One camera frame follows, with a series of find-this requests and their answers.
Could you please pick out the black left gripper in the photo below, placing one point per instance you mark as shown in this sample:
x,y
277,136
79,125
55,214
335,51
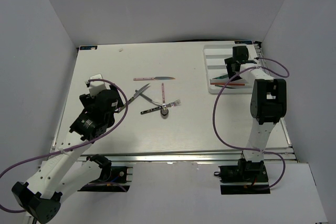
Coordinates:
x,y
90,100

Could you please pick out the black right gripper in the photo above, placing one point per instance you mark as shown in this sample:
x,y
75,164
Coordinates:
x,y
230,61

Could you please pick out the green-handled steel spoon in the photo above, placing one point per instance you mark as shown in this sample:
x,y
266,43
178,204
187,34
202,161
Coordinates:
x,y
221,77

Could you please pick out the dark-handled steel knife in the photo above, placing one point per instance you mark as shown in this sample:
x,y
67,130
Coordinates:
x,y
137,93

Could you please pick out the pink-handled steel spoon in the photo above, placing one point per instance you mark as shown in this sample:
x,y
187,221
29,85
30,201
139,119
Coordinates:
x,y
164,110

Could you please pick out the pink-handled steel knife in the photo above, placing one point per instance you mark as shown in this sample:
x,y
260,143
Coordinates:
x,y
153,78

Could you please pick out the dark-handled steel fork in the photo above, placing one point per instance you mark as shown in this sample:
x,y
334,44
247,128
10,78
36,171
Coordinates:
x,y
169,105

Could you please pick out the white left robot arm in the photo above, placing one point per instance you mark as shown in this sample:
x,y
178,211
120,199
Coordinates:
x,y
42,194

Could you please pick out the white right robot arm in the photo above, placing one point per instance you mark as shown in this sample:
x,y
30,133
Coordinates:
x,y
268,100

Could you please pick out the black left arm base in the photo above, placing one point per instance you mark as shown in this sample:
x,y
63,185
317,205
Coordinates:
x,y
113,178

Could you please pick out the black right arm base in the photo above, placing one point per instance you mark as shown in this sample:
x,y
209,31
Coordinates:
x,y
244,178

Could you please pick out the blue right corner sticker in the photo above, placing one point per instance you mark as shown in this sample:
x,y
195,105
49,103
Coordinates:
x,y
247,42

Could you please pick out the white cutlery tray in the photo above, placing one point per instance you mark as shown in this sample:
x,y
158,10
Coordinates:
x,y
215,66

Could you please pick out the aluminium table edge rail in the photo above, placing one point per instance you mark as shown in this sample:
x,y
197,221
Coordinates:
x,y
171,145

